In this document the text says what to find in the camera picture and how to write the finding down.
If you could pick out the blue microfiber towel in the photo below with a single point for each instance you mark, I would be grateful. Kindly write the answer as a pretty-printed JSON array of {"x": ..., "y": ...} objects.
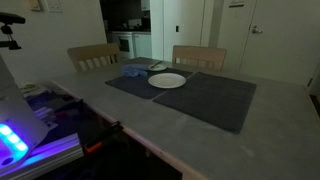
[{"x": 133, "y": 70}]

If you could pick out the white robot base blue lights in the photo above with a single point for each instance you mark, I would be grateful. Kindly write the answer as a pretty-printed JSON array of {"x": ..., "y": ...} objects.
[{"x": 16, "y": 110}]

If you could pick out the large white plate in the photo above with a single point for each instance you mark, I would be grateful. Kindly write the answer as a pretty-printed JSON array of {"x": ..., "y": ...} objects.
[{"x": 166, "y": 81}]

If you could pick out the small white plate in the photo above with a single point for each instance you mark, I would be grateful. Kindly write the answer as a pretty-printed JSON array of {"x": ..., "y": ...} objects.
[{"x": 159, "y": 67}]

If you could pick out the door sign plate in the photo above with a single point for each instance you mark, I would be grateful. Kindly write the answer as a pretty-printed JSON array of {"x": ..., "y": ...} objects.
[{"x": 236, "y": 3}]

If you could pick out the metal table knife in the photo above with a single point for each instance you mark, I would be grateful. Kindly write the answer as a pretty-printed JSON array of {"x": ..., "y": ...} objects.
[{"x": 155, "y": 64}]

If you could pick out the small dark woven placemat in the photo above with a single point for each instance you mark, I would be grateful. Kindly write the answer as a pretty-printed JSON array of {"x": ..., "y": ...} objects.
[{"x": 133, "y": 85}]

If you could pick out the large dark woven placemat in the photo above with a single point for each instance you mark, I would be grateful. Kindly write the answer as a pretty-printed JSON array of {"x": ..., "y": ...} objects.
[{"x": 206, "y": 100}]

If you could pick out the white kitchen cabinet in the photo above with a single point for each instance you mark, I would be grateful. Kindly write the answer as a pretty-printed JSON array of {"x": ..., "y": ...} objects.
[{"x": 142, "y": 45}]

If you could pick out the wooden slat-back chair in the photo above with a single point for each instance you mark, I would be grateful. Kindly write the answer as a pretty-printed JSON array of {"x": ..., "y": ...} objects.
[
  {"x": 200, "y": 53},
  {"x": 90, "y": 51}
]

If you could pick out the white kitchen oven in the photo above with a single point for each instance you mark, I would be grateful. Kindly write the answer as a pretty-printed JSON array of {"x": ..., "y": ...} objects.
[{"x": 124, "y": 43}]

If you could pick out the black orange bar clamp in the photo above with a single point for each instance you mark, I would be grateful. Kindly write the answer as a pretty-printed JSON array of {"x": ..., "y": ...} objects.
[{"x": 101, "y": 135}]

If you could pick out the stack of papers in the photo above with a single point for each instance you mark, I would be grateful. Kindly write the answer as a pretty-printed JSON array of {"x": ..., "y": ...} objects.
[{"x": 31, "y": 88}]

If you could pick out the white room door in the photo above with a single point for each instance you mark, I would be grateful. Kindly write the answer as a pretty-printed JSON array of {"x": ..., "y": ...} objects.
[{"x": 283, "y": 40}]

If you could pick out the small black wall switch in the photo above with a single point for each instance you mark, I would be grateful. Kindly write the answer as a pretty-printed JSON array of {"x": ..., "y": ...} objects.
[{"x": 177, "y": 28}]

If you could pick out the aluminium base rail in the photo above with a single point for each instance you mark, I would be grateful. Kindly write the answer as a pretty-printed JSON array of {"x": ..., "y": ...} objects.
[{"x": 56, "y": 150}]

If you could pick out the white wall light switch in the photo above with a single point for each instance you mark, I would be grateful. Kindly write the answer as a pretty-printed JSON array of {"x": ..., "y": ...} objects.
[{"x": 54, "y": 5}]

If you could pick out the beige wall thermostat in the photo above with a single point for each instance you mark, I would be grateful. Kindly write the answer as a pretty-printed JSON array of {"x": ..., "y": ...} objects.
[{"x": 34, "y": 4}]

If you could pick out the black camera on mount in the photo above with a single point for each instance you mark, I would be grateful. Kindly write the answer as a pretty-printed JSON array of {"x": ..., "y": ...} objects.
[{"x": 10, "y": 18}]

